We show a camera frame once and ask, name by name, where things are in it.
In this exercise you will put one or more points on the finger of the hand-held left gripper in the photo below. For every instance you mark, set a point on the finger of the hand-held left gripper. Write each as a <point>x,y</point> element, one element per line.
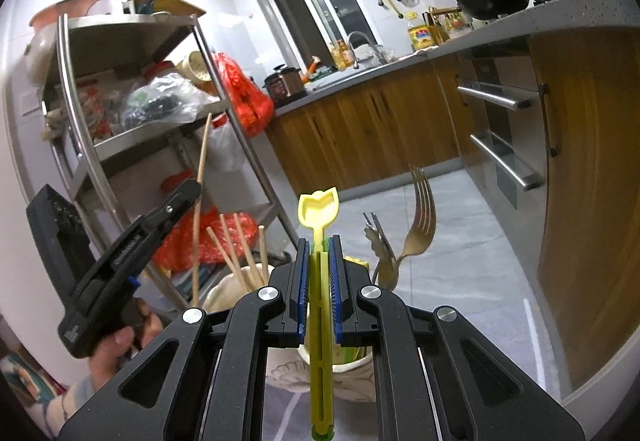
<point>172,211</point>

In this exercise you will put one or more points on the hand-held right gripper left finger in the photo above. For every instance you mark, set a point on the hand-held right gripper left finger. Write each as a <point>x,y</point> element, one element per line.
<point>301,296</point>

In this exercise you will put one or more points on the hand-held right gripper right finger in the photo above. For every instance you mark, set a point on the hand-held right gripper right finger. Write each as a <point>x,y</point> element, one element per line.
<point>336,296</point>

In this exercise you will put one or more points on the wooden chopstick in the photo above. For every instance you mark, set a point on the wooden chopstick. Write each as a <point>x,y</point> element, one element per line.
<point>204,156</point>
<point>225,256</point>
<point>246,243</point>
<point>262,246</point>
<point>232,246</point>

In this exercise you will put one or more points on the silver fork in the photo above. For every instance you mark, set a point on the silver fork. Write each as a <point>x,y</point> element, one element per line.
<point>377,243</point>

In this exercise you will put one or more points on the yellow plastic utensil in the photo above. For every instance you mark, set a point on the yellow plastic utensil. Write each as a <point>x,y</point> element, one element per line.
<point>320,371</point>

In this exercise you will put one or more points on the cream ceramic jar floral print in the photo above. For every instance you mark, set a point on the cream ceramic jar floral print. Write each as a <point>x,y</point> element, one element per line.
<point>220,293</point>

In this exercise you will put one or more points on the cream ceramic jar gold lines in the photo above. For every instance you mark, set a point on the cream ceramic jar gold lines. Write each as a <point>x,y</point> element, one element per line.
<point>357,381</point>

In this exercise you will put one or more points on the person's left forearm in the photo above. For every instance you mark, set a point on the person's left forearm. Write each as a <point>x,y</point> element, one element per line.
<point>75,401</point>

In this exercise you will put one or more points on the person's left hand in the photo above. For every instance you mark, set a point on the person's left hand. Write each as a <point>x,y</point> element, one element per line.
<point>112,356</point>

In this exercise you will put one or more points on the red plastic bag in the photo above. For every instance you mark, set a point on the red plastic bag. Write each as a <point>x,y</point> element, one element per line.
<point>245,96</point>
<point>180,241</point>

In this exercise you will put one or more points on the white plastic bag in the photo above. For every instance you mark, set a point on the white plastic bag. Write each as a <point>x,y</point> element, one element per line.
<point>225,146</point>

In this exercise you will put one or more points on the gold fork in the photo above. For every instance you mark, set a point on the gold fork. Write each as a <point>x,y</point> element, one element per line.
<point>422,226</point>

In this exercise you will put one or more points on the clear plastic bag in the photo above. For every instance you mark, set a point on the clear plastic bag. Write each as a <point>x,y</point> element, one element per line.
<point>160,96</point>

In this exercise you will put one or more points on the grey mat with white border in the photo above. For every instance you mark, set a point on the grey mat with white border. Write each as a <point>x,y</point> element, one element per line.
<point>287,416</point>

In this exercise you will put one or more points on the beige perforated colander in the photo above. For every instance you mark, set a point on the beige perforated colander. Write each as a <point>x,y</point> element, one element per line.
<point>197,66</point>

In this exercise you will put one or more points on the brown pressure cooker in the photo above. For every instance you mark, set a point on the brown pressure cooker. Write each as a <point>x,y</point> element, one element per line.
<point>285,83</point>

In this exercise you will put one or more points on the wooden kitchen cabinets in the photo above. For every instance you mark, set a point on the wooden kitchen cabinets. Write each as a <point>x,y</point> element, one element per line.
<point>350,121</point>

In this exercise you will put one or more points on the stainless steel rack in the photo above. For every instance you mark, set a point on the stainless steel rack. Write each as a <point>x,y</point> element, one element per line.
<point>125,28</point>

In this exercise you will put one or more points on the wooden cutting board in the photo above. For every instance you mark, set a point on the wooden cutting board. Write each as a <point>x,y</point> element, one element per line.
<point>165,1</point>

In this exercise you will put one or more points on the white bowl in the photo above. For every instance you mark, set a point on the white bowl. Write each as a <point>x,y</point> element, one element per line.
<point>107,6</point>

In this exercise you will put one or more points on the yellow liquid bottle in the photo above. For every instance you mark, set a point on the yellow liquid bottle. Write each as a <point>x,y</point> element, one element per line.
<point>341,56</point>

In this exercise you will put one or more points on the pink basin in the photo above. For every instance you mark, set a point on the pink basin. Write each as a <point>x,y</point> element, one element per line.
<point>65,8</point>

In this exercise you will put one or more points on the built-in steel oven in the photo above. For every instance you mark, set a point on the built-in steel oven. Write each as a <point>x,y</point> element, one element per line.
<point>492,121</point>

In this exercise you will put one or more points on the kitchen window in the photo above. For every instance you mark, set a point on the kitchen window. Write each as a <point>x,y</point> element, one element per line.
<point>310,16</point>

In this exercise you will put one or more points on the steel faucet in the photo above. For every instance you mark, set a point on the steel faucet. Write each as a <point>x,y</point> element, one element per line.
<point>356,38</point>

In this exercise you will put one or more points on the yellow oil bottle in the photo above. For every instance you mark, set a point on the yellow oil bottle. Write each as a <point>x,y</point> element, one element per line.
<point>421,37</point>

